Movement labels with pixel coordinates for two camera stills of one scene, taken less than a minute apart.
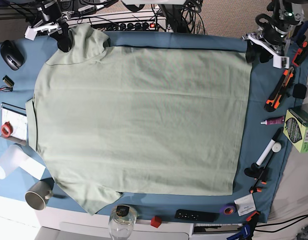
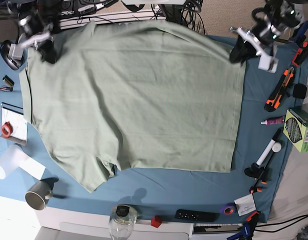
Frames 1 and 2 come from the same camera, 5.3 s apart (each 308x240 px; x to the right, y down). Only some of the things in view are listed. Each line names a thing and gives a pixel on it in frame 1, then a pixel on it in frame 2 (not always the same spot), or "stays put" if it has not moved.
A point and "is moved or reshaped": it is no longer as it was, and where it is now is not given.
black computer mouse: (13, 55) stays put
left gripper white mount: (63, 39) -> (46, 48)
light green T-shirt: (155, 119) is moved or reshaped
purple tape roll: (228, 209) stays put
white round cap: (277, 147) stays put
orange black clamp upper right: (302, 53) stays put
